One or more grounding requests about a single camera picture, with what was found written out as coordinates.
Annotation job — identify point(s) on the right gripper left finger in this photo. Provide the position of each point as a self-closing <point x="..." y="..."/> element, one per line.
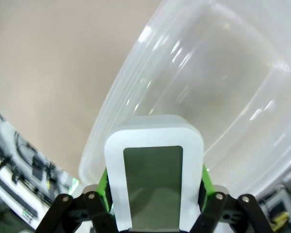
<point x="87" y="213"/>

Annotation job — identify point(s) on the unwrapped white digital clock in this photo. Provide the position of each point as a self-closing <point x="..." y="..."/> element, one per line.
<point x="155" y="174"/>

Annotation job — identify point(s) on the clear plastic container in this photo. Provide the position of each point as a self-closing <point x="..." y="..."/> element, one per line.
<point x="208" y="72"/>

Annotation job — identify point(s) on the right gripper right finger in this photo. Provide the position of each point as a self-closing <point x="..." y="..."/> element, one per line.
<point x="228" y="213"/>

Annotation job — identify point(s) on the aluminium frame post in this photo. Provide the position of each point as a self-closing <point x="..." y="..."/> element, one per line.
<point x="285" y="201"/>

